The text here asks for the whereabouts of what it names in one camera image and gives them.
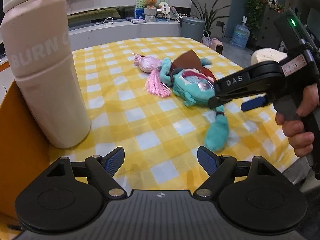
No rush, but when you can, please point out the teal plush doll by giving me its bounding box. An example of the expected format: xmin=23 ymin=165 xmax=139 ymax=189
xmin=159 ymin=58 xmax=229 ymax=152

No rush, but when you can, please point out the pink tasselled plush pouch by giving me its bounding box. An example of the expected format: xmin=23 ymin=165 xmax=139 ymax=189
xmin=134 ymin=54 xmax=171 ymax=98

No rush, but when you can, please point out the person's right hand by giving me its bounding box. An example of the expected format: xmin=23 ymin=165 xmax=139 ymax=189
xmin=275 ymin=84 xmax=319 ymax=158

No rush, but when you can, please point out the cream cushioned chair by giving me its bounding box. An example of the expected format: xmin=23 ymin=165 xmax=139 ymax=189
xmin=251 ymin=48 xmax=287 ymax=65

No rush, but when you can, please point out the yellow checked tablecloth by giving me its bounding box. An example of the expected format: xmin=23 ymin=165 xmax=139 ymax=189
xmin=48 ymin=36 xmax=301 ymax=191

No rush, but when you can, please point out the blue water jug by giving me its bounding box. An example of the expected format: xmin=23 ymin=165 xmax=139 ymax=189
xmin=231 ymin=23 xmax=250 ymax=49

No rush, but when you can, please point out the pink small heater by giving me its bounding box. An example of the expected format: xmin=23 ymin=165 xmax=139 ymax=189
xmin=202 ymin=30 xmax=223 ymax=55

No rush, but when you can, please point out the orange-rimmed white storage box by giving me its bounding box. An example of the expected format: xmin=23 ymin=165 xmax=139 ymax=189
xmin=0 ymin=61 xmax=51 ymax=239

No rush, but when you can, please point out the green bushy potted plant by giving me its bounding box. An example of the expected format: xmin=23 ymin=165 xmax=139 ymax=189
xmin=245 ymin=0 xmax=268 ymax=40

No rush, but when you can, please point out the tall leafy floor plant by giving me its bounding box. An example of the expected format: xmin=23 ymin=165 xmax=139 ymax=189
xmin=190 ymin=0 xmax=230 ymax=35

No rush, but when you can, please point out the grey trash bin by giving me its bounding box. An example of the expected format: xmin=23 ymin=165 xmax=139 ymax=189
xmin=180 ymin=17 xmax=206 ymax=42

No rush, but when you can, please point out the white marble tv console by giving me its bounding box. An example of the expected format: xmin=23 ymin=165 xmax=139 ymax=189
xmin=69 ymin=20 xmax=181 ymax=51

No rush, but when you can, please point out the brown teddy bear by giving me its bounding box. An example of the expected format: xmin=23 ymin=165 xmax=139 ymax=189
xmin=143 ymin=0 xmax=161 ymax=9

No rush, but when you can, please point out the beige pink-lidded water bottle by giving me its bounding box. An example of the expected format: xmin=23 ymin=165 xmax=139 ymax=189
xmin=1 ymin=0 xmax=91 ymax=148

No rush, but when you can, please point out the white charging cable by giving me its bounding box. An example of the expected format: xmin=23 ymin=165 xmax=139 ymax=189
xmin=93 ymin=16 xmax=115 ymax=28

